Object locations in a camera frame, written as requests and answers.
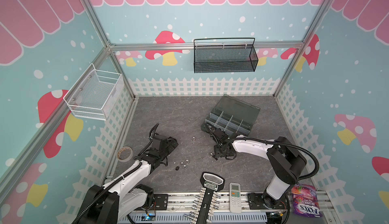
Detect white remote control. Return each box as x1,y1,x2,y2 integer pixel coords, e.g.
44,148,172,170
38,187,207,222
229,182,242,213

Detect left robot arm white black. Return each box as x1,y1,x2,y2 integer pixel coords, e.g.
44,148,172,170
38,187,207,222
73,123,178,224

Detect purple Fox's candy bag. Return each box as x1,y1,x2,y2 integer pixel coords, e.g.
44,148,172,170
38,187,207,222
291,184,322,218

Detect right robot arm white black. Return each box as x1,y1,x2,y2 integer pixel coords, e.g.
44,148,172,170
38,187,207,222
205,123,320,209

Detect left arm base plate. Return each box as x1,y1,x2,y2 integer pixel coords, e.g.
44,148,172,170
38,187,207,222
135,194,169,212

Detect white wire wall basket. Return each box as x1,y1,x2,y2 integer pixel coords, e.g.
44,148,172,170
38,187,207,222
63,64,124,121

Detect black tool with sockets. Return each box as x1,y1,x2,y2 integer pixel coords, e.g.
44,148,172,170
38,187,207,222
184,172,225,224

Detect grey compartment organizer box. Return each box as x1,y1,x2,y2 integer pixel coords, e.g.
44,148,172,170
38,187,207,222
201,95,260,136

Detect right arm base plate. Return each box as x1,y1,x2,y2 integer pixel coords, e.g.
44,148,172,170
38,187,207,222
247,192,287,210

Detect black mesh wall basket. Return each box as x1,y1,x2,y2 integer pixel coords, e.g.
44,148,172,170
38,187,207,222
193,38,259,74

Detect masking tape roll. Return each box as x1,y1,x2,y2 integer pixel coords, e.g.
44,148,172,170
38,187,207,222
116,147,134,163

